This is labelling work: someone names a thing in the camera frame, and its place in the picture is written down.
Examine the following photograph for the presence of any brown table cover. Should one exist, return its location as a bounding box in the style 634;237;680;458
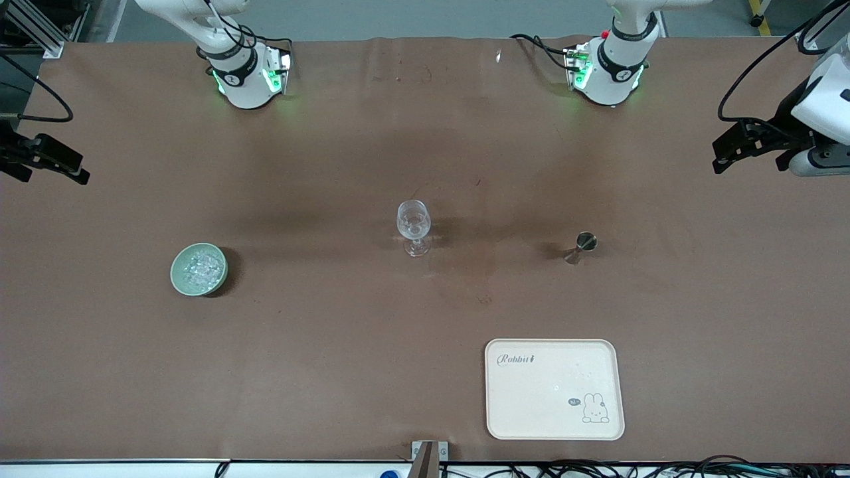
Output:
0;37;850;463

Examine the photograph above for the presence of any clear ice cubes heap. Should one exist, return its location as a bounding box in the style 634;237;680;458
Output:
179;248;224;291

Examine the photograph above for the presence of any metal double jigger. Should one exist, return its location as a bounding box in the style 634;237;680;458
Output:
563;231;598;265

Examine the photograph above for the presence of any green ceramic bowl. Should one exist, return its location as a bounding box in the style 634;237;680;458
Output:
170;242;229;297

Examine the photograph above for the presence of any black arm base cable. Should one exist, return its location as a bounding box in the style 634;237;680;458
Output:
510;33;573;71

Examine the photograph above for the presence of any clear stemmed wine glass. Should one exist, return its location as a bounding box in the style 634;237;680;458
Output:
396;199;432;258

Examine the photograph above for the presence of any cream rabbit print tray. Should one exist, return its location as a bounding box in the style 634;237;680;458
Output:
484;339;626;441

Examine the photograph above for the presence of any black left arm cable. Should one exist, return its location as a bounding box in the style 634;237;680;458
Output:
717;0;850;124

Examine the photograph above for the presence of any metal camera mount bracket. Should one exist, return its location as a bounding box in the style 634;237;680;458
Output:
410;440;450;478

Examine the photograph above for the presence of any aluminium extrusion frame post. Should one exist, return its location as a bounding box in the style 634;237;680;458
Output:
0;0;67;59

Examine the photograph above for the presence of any black cable bundle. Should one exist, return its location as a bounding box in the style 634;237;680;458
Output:
442;455;850;478

